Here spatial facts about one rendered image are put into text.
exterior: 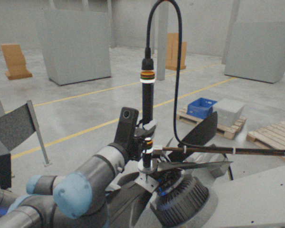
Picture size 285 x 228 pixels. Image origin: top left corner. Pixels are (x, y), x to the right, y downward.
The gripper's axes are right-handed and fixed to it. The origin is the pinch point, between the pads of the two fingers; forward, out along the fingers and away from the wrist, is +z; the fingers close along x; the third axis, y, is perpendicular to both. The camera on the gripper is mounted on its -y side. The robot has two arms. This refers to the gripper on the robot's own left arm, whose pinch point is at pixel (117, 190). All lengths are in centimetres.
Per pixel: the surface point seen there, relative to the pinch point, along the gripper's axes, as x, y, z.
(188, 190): -0.6, 0.9, 27.6
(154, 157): -15.3, 0.0, 14.2
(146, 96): -38.3, -2.1, 11.1
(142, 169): -10.0, 0.1, 10.0
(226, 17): -261, 1231, 500
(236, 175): 102, 142, 129
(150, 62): -48.3, -3.1, 12.0
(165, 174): -2.8, 6.9, 19.3
